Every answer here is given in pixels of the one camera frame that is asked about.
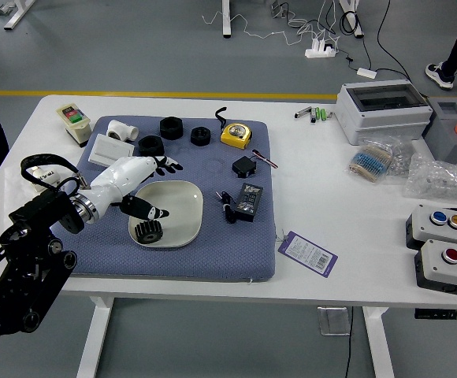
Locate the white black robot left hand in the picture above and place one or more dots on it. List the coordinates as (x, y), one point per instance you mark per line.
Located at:
(122, 177)

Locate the big black gear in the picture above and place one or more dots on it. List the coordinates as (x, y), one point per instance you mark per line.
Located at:
(148, 233)

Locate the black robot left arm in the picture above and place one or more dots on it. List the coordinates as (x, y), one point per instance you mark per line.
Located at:
(27, 252)

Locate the big black hex nut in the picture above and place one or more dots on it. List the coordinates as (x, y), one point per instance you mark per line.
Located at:
(170, 128)
(150, 145)

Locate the small black hex nut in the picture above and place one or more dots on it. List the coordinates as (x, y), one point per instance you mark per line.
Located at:
(201, 136)

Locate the three-button control box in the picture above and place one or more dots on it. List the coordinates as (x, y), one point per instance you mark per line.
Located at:
(429, 232)

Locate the two-button control box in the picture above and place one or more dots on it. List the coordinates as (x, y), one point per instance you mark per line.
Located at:
(441, 271)

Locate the white pipe tee fitting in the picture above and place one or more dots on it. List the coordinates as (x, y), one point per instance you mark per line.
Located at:
(121, 130)

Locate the cream square plate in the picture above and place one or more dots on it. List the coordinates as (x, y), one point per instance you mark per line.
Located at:
(181, 212)

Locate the white adapter with black print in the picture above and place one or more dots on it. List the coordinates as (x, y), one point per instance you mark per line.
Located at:
(49, 177)

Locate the blue-grey cushion mat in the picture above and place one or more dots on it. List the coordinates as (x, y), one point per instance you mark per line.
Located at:
(212, 256)

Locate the yellow tape measure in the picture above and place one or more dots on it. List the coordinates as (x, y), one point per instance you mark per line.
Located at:
(236, 136)

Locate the black digital display module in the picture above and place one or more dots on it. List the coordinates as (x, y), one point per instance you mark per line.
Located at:
(248, 201)

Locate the white background table leg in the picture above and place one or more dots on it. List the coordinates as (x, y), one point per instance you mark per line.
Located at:
(352, 17)
(227, 19)
(17, 13)

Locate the silver metal connector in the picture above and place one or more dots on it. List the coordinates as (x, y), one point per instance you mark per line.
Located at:
(301, 113)

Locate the purple label tag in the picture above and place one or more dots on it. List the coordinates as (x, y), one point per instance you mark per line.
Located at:
(307, 254)

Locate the green battery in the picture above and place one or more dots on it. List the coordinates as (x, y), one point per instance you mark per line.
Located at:
(320, 114)
(324, 114)

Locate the white power strip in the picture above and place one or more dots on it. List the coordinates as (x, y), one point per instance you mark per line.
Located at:
(321, 52)

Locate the bag of blue resistors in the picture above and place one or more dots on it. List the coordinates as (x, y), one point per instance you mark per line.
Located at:
(370, 159)

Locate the silver floor plate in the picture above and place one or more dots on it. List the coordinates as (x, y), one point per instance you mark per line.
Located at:
(334, 321)

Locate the white power adapter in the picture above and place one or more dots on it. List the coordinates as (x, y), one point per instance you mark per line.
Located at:
(366, 73)

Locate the clear bag of screws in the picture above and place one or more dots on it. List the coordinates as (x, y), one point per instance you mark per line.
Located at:
(403, 157)

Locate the bubble wrap bag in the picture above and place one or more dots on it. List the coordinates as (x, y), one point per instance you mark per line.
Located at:
(435, 177)

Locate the grey block holder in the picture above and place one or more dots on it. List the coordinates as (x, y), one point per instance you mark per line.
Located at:
(447, 134)

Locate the black table control panel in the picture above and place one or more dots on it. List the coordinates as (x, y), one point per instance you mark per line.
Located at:
(447, 314)

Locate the white wall switch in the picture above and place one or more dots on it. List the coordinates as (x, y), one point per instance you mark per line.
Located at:
(106, 147)

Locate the beige red-green button switch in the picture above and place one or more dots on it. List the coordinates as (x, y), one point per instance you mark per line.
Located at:
(74, 122)

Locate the grey electrical enclosure box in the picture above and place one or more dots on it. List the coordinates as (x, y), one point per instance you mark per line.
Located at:
(384, 118)

